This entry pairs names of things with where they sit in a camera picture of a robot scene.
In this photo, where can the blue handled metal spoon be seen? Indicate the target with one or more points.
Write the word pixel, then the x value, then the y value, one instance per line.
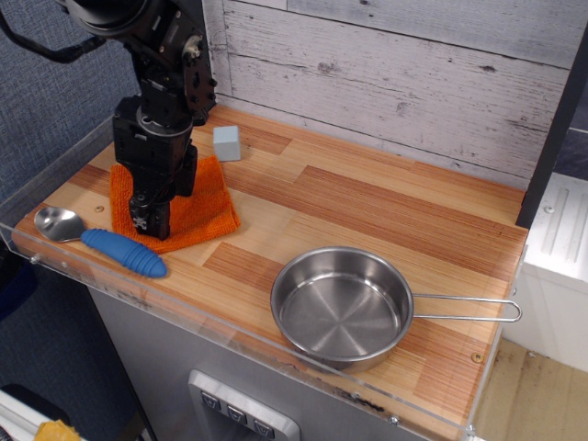
pixel 62 225

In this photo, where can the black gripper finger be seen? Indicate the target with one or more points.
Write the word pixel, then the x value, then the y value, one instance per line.
pixel 161 218
pixel 142 213

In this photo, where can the clear acrylic guard rail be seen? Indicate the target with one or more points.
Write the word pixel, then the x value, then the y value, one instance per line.
pixel 454 238

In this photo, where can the white cabinet at right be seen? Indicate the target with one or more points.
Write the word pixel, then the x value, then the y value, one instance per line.
pixel 551 281

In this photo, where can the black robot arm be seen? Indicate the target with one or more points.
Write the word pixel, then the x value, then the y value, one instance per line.
pixel 169 49

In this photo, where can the dark vertical post right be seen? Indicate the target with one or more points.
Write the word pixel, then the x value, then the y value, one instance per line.
pixel 557 133

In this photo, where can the stainless steel pan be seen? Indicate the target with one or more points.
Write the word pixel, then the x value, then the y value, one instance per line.
pixel 343 308

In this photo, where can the orange red cloth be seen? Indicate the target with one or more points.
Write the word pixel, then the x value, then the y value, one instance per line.
pixel 207 214

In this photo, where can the yellow black object corner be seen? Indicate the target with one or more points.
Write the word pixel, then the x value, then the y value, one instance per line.
pixel 25 415

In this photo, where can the silver control panel with buttons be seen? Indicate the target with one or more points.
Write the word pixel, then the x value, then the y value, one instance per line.
pixel 213 397

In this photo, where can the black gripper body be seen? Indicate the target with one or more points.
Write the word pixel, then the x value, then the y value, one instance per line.
pixel 162 161

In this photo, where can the grey cube block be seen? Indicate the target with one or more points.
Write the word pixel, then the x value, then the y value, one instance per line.
pixel 227 143

